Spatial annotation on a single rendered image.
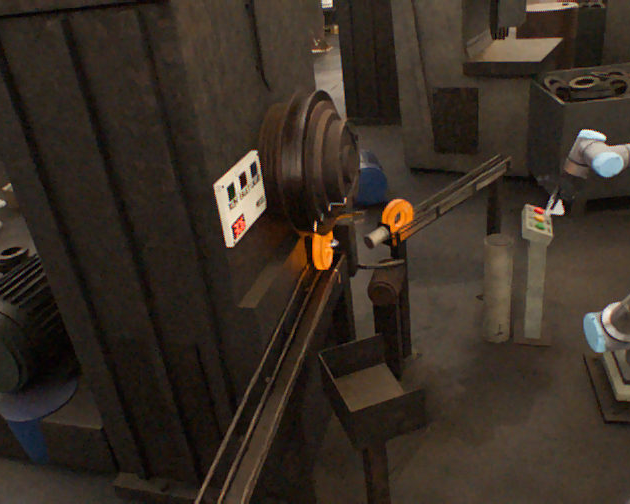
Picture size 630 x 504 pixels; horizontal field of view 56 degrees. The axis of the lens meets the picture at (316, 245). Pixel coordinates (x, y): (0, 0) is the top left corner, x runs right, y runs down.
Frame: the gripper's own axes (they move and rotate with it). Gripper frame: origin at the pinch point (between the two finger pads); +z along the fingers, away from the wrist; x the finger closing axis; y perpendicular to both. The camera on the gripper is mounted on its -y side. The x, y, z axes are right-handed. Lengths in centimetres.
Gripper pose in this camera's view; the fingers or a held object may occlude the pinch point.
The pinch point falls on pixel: (546, 213)
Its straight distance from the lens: 257.8
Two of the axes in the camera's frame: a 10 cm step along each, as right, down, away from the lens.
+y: 9.4, 3.3, -1.2
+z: -2.2, 8.1, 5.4
